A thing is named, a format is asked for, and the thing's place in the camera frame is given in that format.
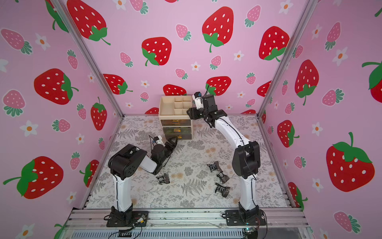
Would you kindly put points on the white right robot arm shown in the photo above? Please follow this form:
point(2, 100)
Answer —
point(246, 159)

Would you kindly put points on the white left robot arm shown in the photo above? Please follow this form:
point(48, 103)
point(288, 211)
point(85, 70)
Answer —
point(122, 167)

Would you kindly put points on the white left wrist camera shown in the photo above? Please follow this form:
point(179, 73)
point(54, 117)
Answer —
point(158, 140)

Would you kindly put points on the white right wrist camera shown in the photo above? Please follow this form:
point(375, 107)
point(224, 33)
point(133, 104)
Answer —
point(198, 101)

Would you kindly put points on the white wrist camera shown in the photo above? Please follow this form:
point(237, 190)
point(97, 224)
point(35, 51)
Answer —
point(158, 140)
point(198, 101)

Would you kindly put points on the black checkered cookie packet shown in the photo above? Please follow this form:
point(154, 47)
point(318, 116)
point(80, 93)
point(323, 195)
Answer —
point(163, 179)
point(223, 178)
point(223, 190)
point(214, 167)

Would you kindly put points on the cream drawer organizer cabinet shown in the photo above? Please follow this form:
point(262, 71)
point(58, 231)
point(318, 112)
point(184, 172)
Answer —
point(175, 108)

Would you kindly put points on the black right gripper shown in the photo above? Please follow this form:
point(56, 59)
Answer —
point(196, 112)

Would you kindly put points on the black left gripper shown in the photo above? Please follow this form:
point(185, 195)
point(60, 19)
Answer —
point(172, 144)

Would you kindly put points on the aluminium corner post right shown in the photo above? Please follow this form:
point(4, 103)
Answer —
point(299, 29)

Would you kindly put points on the aluminium corner post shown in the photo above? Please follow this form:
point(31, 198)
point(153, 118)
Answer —
point(299, 29)
point(78, 39)

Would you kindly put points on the aluminium corner post left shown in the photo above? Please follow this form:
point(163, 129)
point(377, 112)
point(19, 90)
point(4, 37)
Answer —
point(78, 39)

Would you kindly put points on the clear smoky bottom drawer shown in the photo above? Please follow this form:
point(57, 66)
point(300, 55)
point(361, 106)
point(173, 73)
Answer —
point(180, 136)

